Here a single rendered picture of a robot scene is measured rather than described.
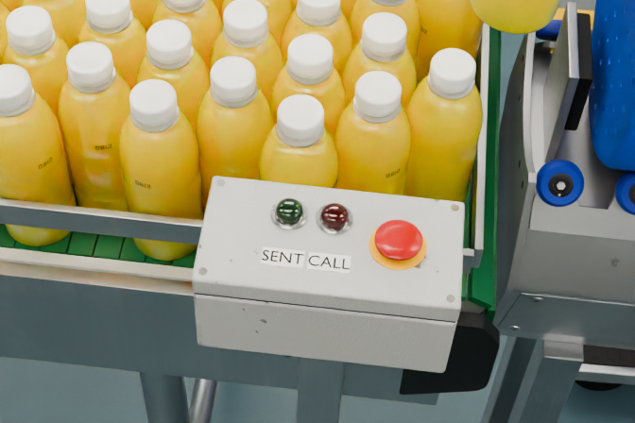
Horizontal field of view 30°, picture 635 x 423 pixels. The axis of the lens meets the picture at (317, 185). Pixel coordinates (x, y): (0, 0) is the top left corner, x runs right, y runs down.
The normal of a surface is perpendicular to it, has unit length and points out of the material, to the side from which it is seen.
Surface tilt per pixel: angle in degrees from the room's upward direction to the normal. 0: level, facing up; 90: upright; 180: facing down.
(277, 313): 90
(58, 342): 90
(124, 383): 0
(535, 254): 71
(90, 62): 0
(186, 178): 90
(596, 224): 52
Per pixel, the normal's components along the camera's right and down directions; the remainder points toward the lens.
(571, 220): -0.07, 0.25
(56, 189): 0.75, 0.54
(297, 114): 0.04, -0.61
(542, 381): -0.11, 0.79
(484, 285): 0.53, -0.47
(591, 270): -0.09, 0.54
